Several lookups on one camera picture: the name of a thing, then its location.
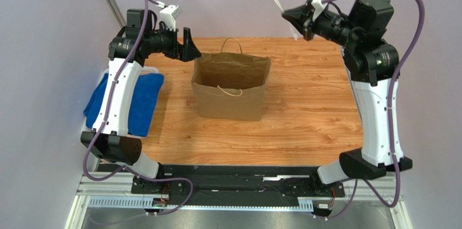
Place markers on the brown paper bag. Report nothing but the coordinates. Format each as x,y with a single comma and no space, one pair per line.
230,85

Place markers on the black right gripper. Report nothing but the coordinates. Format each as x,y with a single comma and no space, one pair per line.
308,23

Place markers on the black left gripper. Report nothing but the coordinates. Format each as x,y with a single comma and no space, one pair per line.
186,52

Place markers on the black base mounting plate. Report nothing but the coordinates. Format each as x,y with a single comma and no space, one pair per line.
235,186

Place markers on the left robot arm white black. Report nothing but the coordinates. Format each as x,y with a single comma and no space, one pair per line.
144,34

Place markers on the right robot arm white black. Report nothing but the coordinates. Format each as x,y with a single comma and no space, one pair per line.
370,63

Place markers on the blue folded cloth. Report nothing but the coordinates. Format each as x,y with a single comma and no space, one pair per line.
144,105

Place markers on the white plastic basket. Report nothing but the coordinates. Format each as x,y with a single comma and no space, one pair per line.
144,71

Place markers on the aluminium frame rail front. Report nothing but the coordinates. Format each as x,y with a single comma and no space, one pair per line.
109,204

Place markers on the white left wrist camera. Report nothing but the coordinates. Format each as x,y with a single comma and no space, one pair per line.
168,15

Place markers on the white paper straw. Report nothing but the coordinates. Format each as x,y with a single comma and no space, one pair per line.
290,26

